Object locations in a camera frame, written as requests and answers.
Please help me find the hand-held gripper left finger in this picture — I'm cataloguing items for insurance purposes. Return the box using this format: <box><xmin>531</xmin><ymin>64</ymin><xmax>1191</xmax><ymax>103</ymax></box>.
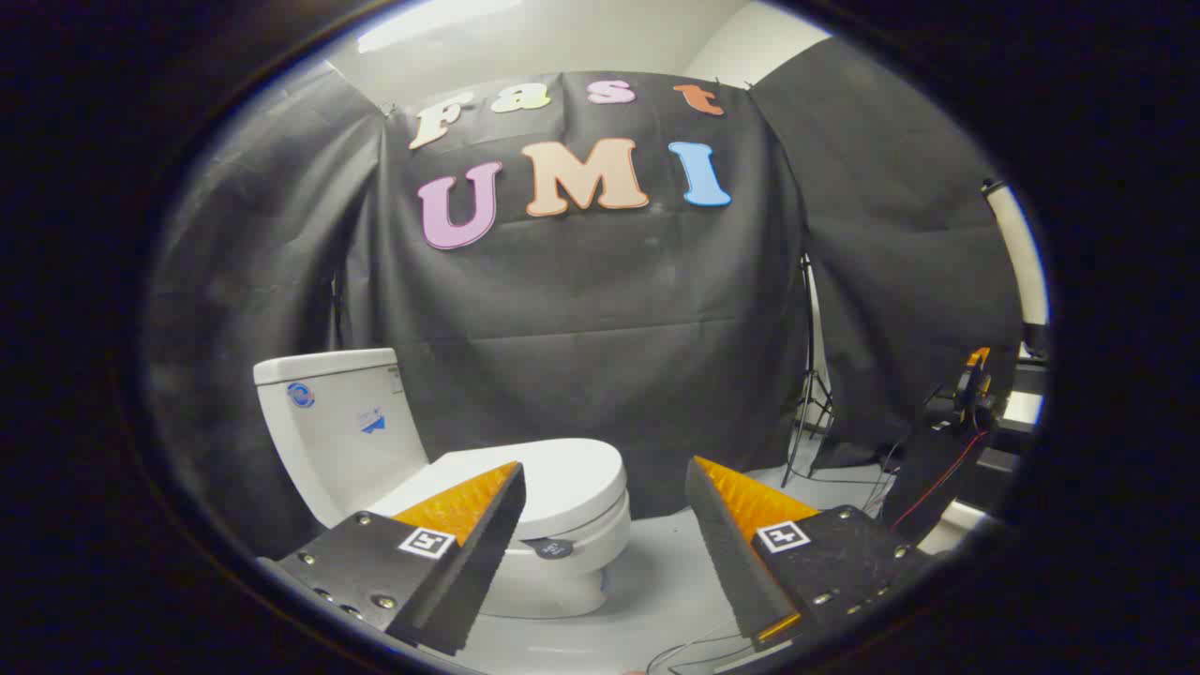
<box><xmin>255</xmin><ymin>459</ymin><xmax>528</xmax><ymax>657</ymax></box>

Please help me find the white toilet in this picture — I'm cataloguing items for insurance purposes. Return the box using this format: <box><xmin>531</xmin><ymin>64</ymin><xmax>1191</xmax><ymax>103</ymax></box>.
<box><xmin>253</xmin><ymin>349</ymin><xmax>634</xmax><ymax>620</ymax></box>

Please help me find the red cable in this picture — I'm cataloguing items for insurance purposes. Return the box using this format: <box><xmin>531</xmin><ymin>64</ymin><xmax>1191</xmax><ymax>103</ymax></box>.
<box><xmin>889</xmin><ymin>429</ymin><xmax>991</xmax><ymax>533</ymax></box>

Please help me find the white tube light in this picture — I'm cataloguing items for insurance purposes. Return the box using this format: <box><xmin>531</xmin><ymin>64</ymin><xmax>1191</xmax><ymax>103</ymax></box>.
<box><xmin>981</xmin><ymin>178</ymin><xmax>1049</xmax><ymax>327</ymax></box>

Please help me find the white toilet lid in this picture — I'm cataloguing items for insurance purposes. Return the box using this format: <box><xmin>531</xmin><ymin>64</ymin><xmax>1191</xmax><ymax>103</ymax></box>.
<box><xmin>367</xmin><ymin>437</ymin><xmax>627</xmax><ymax>543</ymax></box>

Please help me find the black backdrop cloth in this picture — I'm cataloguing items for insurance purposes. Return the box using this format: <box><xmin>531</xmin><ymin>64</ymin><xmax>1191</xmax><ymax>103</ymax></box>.
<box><xmin>145</xmin><ymin>37</ymin><xmax>1023</xmax><ymax>556</ymax></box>

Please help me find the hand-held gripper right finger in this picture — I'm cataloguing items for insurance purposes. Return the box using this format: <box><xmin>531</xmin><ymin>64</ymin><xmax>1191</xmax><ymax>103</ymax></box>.
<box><xmin>684</xmin><ymin>455</ymin><xmax>934</xmax><ymax>654</ymax></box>

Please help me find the black equipment with orange part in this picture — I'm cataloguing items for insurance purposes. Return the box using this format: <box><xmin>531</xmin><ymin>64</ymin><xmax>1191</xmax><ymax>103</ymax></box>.
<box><xmin>881</xmin><ymin>347</ymin><xmax>997</xmax><ymax>547</ymax></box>

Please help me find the black light stand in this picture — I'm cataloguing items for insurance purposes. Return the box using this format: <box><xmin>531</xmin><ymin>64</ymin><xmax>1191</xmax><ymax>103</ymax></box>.
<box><xmin>781</xmin><ymin>251</ymin><xmax>835</xmax><ymax>488</ymax></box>

